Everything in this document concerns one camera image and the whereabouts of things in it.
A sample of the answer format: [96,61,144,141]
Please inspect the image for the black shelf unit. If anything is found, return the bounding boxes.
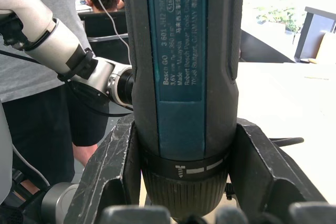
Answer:
[293,6,336,64]

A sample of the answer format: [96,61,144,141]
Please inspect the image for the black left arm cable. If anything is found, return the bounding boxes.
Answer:
[0,49,133,118]

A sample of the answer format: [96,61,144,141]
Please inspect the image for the thin white cable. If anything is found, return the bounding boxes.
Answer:
[89,0,133,67]
[11,142,51,187]

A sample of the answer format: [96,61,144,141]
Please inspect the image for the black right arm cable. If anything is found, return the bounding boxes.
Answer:
[269,136,305,147]

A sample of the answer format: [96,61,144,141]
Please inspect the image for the person in grey shirt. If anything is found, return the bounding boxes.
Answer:
[0,0,110,201]

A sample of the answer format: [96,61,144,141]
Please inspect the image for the black low table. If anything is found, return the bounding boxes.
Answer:
[239,29,296,63]

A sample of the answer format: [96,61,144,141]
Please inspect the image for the black chair back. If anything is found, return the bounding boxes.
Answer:
[78,10,132,65]

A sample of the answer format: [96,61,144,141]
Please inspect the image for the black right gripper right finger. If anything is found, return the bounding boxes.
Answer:
[227,119,329,216]

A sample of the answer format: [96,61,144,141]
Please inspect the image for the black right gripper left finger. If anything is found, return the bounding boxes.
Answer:
[64,115,144,224]

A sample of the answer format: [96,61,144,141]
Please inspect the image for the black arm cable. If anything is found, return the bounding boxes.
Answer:
[269,136,305,147]
[0,49,133,118]

